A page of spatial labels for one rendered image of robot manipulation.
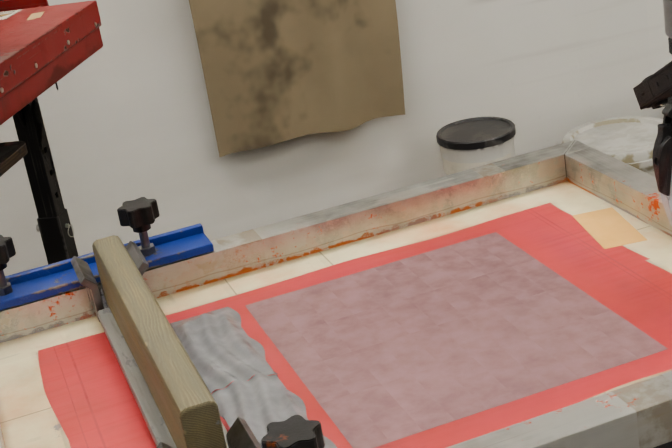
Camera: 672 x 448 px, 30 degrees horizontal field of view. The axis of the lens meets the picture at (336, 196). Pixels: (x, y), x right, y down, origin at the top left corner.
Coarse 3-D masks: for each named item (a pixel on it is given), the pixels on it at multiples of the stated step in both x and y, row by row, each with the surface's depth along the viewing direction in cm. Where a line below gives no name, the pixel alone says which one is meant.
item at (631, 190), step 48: (576, 144) 155; (432, 192) 148; (480, 192) 150; (624, 192) 141; (240, 240) 142; (288, 240) 143; (336, 240) 145; (0, 336) 135; (0, 432) 111; (528, 432) 96; (576, 432) 95; (624, 432) 97
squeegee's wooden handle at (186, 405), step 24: (96, 240) 130; (120, 240) 129; (120, 264) 122; (120, 288) 117; (144, 288) 116; (120, 312) 118; (144, 312) 111; (144, 336) 106; (168, 336) 106; (144, 360) 108; (168, 360) 101; (168, 384) 98; (192, 384) 97; (168, 408) 99; (192, 408) 94; (216, 408) 94; (192, 432) 94; (216, 432) 95
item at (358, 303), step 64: (384, 256) 141; (448, 256) 138; (512, 256) 135; (576, 256) 133; (640, 256) 130; (256, 320) 130; (320, 320) 128; (384, 320) 126; (448, 320) 123; (64, 384) 123
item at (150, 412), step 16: (112, 320) 126; (112, 336) 123; (128, 352) 119; (128, 368) 116; (128, 384) 115; (144, 384) 112; (144, 400) 109; (144, 416) 107; (160, 416) 106; (160, 432) 104; (224, 432) 102
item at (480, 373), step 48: (576, 288) 126; (624, 288) 124; (432, 336) 121; (480, 336) 119; (528, 336) 118; (576, 336) 116; (624, 336) 115; (288, 384) 116; (336, 384) 115; (384, 384) 114; (432, 384) 112; (480, 384) 111; (528, 384) 110; (576, 384) 108; (96, 432) 114; (144, 432) 112; (336, 432) 107; (384, 432) 106; (432, 432) 105; (480, 432) 104
